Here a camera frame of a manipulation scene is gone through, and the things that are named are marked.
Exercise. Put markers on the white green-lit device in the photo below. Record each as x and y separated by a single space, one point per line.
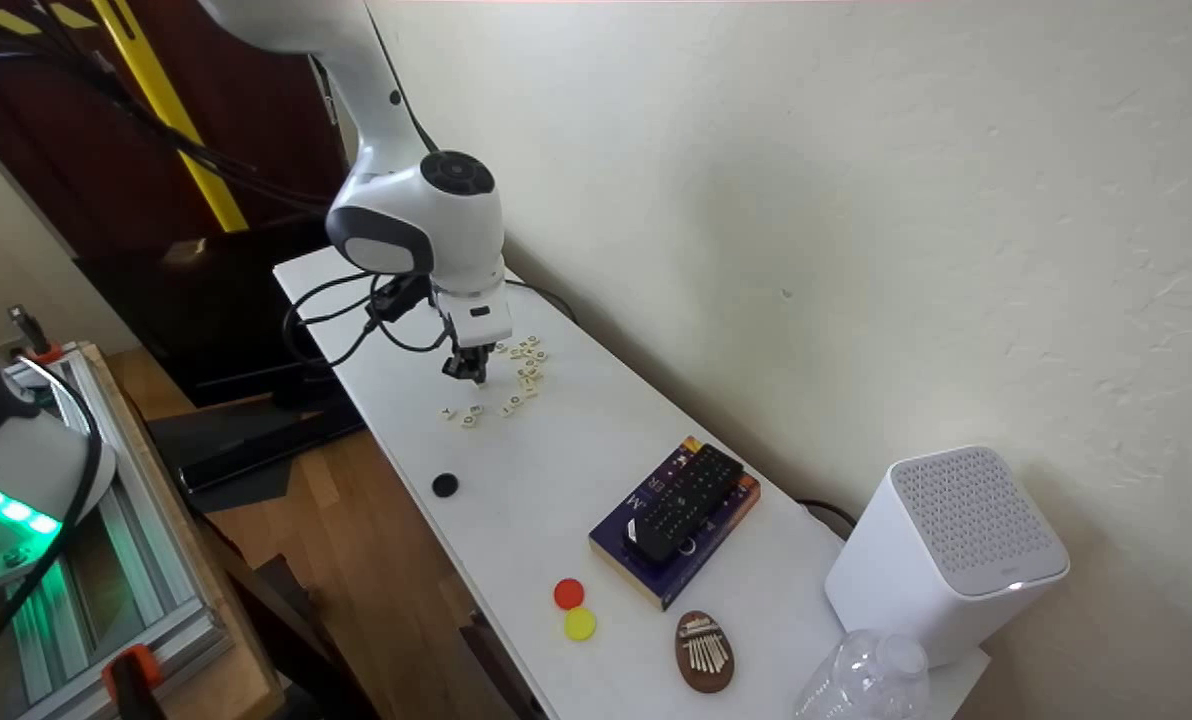
42 464

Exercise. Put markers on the orange clamp handle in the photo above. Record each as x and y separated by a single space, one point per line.
131 686

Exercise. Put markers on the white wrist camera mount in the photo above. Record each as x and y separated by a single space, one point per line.
477 322

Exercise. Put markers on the red round disc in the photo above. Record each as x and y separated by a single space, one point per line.
566 592

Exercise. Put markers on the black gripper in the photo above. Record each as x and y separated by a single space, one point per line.
468 363

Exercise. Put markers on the yellow round disc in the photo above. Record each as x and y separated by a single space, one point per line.
582 626

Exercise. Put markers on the yellow tape strip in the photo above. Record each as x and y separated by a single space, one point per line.
170 108

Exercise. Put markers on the black remote control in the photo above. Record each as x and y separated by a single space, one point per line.
697 484

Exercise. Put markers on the brown oval badge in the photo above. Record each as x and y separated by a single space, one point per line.
705 659

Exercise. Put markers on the white cube speaker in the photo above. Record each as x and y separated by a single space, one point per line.
946 553

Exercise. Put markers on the dark wooden cabinet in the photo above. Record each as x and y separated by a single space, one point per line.
90 155

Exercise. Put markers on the clear plastic bottle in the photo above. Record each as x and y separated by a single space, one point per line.
867 677

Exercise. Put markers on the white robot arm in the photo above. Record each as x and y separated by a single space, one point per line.
406 207

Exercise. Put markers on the black round disc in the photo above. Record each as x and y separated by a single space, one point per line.
446 484

